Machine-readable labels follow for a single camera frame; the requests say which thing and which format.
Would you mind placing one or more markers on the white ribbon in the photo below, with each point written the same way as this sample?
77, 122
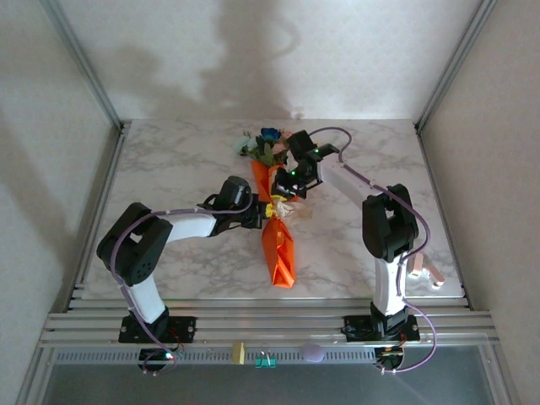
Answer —
293, 211

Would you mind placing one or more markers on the artificial flower bouquet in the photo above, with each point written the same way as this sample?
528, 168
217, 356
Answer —
263, 147

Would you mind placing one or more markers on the orange wrapping paper sheet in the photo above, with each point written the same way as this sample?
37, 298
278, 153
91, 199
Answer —
280, 253

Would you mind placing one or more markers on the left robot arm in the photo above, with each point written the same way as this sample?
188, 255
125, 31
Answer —
139, 249

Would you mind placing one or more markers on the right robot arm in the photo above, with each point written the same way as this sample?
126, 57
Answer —
390, 223

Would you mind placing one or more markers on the beige block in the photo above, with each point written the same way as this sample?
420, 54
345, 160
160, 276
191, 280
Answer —
238, 353

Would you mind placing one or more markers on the lavender oval pebble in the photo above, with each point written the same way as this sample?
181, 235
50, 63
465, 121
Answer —
312, 353

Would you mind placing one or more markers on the green binder clip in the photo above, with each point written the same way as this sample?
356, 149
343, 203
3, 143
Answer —
266, 360

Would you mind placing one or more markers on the black controller board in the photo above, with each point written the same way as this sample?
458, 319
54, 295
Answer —
156, 358
390, 358

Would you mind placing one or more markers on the aluminium rail base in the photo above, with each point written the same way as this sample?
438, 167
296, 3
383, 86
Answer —
274, 327

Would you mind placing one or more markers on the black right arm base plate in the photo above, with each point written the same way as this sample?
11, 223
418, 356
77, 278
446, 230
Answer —
358, 329

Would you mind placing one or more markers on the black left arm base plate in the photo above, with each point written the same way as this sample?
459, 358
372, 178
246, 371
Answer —
181, 329

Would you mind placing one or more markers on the aluminium frame post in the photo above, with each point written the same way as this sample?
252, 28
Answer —
457, 63
84, 63

